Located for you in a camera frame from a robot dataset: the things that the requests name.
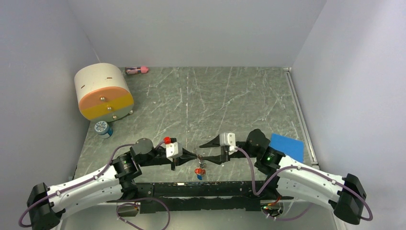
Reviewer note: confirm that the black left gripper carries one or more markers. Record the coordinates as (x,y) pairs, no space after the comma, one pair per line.
(186,155)

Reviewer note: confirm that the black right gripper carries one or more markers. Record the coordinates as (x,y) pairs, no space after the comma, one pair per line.
(218,159)

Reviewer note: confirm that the red key tag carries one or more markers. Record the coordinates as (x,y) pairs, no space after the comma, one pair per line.
(200,171)

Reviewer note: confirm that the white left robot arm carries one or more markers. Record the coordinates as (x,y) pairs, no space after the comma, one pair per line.
(48,205)

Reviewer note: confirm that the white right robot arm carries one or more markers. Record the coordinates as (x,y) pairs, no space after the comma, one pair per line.
(274,171)

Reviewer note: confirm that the blue foam pad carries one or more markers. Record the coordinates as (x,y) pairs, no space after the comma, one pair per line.
(289,146)

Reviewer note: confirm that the small blue white jar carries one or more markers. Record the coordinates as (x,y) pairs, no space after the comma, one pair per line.
(103,129)

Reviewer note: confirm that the pink capped small bottle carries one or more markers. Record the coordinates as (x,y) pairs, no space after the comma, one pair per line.
(136,70)

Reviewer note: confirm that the white round drawer cabinet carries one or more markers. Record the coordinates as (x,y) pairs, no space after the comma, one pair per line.
(102,93)

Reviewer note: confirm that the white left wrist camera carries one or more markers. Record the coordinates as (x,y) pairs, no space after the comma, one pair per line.
(173,150)

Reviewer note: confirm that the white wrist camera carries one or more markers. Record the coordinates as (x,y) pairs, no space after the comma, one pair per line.
(228,140)
(173,150)

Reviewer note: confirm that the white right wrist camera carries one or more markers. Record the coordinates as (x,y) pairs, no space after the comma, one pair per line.
(228,140)

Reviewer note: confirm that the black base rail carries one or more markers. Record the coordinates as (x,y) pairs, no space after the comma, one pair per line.
(194,196)

